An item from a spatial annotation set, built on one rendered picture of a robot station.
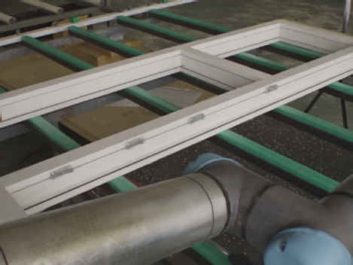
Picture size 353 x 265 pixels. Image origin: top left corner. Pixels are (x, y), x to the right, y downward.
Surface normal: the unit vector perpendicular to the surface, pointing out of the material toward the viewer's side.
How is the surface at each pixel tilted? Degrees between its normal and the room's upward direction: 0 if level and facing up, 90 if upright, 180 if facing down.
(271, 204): 24
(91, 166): 90
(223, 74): 90
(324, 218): 2
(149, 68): 90
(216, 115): 90
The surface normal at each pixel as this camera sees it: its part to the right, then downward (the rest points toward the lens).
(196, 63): -0.77, 0.31
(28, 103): 0.64, 0.35
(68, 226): 0.42, -0.71
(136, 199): 0.20, -0.91
